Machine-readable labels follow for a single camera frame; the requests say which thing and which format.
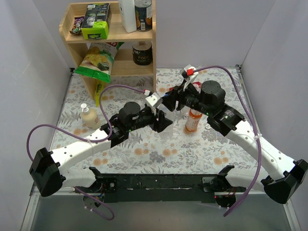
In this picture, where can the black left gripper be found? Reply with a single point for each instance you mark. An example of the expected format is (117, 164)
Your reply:
(157, 120)

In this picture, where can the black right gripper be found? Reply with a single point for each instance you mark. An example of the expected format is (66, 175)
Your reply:
(177, 98)

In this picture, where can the clear plastic bottle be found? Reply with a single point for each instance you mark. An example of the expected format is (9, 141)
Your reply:
(186, 110)

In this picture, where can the orange juice bottle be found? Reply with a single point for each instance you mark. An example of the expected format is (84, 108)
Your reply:
(193, 119)

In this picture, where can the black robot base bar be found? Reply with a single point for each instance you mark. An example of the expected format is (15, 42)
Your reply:
(114, 188)

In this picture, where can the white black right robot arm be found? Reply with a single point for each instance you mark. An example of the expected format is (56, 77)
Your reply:
(284, 174)

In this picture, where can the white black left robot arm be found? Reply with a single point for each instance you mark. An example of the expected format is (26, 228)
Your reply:
(51, 170)

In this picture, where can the beige soap pump bottle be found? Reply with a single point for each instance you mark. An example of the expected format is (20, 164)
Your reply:
(89, 117)

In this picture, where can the black label jar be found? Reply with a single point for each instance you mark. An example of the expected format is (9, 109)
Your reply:
(142, 52)

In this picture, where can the yellow green snack packet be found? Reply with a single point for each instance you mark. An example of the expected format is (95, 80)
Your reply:
(99, 88)

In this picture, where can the green cassava chips bag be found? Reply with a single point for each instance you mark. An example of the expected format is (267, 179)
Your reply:
(99, 60)

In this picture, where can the tin can orange label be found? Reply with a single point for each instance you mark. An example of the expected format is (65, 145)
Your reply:
(143, 13)

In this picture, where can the white carton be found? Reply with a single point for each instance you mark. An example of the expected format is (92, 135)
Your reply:
(127, 12)

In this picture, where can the green black box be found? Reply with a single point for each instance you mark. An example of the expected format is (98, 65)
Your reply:
(96, 23)

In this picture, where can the purple candy packet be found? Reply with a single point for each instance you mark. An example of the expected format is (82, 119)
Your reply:
(76, 29)

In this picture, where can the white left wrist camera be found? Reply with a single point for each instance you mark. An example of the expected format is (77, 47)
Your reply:
(152, 100)

